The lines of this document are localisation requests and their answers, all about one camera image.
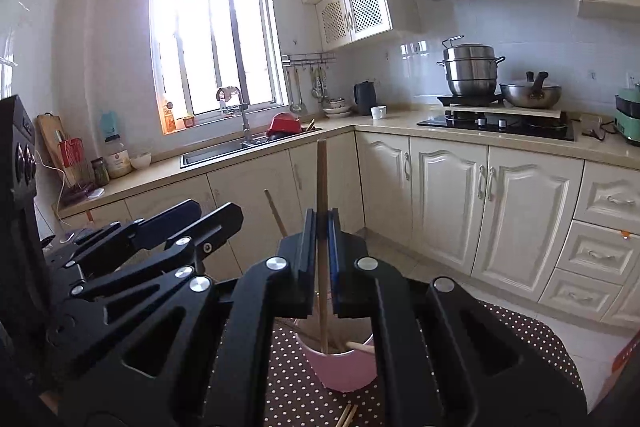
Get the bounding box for sliding window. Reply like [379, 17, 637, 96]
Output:
[150, 0, 281, 135]

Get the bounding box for light wooden board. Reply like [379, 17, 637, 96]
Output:
[449, 102, 560, 110]

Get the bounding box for red bowl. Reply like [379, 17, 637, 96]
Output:
[266, 113, 303, 138]

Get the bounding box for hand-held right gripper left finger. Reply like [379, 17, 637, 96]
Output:
[57, 208, 318, 427]

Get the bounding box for metal faucet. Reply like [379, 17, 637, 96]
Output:
[216, 87, 253, 145]

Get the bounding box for white cable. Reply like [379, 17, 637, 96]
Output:
[40, 157, 69, 226]

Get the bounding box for metal utensil rail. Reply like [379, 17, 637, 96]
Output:
[281, 52, 337, 68]

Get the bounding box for steel wok with lid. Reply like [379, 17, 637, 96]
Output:
[500, 71, 562, 108]

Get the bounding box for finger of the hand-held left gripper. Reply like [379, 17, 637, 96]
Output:
[44, 199, 203, 276]
[46, 202, 245, 374]

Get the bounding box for steel steamer pot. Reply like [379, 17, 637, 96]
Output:
[436, 35, 506, 98]

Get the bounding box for wooden cutting board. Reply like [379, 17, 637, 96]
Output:
[36, 113, 83, 188]

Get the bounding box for brown polka-dot tablecloth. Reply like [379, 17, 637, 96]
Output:
[205, 297, 583, 427]

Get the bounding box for pink cup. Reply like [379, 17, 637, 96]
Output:
[294, 316, 377, 393]

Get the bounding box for green electric cooker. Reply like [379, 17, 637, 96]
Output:
[614, 94, 640, 146]

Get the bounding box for plastic bottle with white label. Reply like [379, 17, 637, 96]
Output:
[106, 134, 132, 179]

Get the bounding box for stack of dishes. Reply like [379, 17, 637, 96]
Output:
[322, 97, 352, 116]

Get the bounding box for dark glass jar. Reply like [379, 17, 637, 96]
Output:
[91, 157, 110, 186]

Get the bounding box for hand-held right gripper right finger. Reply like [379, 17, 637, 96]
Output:
[329, 208, 589, 427]

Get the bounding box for red kitchen tool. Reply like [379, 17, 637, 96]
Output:
[58, 137, 84, 168]

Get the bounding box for black kettle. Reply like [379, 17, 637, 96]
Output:
[353, 81, 377, 116]

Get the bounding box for small lattice door cabinet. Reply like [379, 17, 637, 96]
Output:
[315, 0, 393, 52]

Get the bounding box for hanging metal ladle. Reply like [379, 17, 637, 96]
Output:
[287, 67, 306, 114]

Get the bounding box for cream lower cabinets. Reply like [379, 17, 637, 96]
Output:
[60, 127, 640, 330]

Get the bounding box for black gas stove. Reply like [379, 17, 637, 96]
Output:
[416, 109, 576, 142]

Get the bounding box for steel sink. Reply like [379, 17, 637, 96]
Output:
[180, 129, 321, 168]

